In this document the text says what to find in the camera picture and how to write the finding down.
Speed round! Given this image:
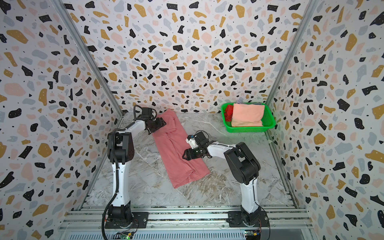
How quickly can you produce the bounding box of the right corner aluminium post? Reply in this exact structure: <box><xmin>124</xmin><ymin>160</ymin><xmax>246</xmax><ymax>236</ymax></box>
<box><xmin>266</xmin><ymin>0</ymin><xmax>319</xmax><ymax>108</ymax></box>

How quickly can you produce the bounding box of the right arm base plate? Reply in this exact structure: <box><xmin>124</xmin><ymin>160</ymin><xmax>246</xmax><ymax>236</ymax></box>
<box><xmin>227</xmin><ymin>211</ymin><xmax>270</xmax><ymax>228</ymax></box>

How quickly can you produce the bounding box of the green plastic basket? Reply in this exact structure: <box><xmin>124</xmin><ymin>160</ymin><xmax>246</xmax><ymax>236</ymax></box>
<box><xmin>221</xmin><ymin>103</ymin><xmax>276</xmax><ymax>133</ymax></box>

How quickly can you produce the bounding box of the dusty pink t shirt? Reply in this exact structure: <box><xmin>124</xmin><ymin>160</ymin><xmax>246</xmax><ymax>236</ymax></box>
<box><xmin>153</xmin><ymin>110</ymin><xmax>211</xmax><ymax>189</ymax></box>

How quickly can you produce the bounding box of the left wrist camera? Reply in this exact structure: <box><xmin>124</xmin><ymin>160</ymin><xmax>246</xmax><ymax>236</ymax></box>
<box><xmin>137</xmin><ymin>108</ymin><xmax>157</xmax><ymax>121</ymax></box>

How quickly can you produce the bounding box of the aluminium rail frame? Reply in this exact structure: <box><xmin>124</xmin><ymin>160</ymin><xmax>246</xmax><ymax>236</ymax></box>
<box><xmin>59</xmin><ymin>205</ymin><xmax>317</xmax><ymax>240</ymax></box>

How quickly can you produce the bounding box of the red t shirt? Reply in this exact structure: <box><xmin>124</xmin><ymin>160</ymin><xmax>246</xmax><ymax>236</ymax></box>
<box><xmin>224</xmin><ymin>105</ymin><xmax>234</xmax><ymax>122</ymax></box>

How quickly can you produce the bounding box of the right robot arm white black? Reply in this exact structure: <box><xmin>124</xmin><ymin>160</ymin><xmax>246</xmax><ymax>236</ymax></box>
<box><xmin>183</xmin><ymin>141</ymin><xmax>262</xmax><ymax>227</ymax></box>

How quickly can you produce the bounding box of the left corner aluminium post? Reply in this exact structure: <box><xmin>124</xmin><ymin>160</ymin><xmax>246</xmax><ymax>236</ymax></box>
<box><xmin>52</xmin><ymin>1</ymin><xmax>124</xmax><ymax>118</ymax></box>

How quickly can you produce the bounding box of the peach folded t shirt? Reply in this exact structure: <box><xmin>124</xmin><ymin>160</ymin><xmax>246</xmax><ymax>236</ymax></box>
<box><xmin>231</xmin><ymin>104</ymin><xmax>265</xmax><ymax>127</ymax></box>

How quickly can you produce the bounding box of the corner aluminium post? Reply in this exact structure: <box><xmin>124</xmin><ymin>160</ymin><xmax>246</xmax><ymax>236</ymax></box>
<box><xmin>266</xmin><ymin>0</ymin><xmax>319</xmax><ymax>108</ymax></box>
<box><xmin>52</xmin><ymin>1</ymin><xmax>124</xmax><ymax>118</ymax></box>

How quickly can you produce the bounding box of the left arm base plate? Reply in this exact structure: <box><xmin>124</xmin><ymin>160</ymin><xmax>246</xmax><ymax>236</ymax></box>
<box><xmin>105</xmin><ymin>212</ymin><xmax>149</xmax><ymax>229</ymax></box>

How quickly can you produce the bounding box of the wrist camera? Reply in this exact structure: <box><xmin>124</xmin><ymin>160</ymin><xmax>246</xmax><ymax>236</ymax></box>
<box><xmin>137</xmin><ymin>108</ymin><xmax>157</xmax><ymax>121</ymax></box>
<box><xmin>186</xmin><ymin>130</ymin><xmax>210</xmax><ymax>149</ymax></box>

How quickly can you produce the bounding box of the left green circuit board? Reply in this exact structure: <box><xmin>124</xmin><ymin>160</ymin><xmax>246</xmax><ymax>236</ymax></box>
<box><xmin>113</xmin><ymin>231</ymin><xmax>135</xmax><ymax>240</ymax></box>

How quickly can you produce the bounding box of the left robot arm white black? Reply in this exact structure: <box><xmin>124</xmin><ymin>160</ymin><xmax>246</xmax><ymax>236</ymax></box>
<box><xmin>103</xmin><ymin>118</ymin><xmax>166</xmax><ymax>229</ymax></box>

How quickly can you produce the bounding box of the right circuit board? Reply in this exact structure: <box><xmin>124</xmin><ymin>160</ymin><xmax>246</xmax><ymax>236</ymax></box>
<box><xmin>245</xmin><ymin>230</ymin><xmax>261</xmax><ymax>240</ymax></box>

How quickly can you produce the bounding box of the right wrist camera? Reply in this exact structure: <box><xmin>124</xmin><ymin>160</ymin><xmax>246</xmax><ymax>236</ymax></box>
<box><xmin>186</xmin><ymin>130</ymin><xmax>210</xmax><ymax>149</ymax></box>

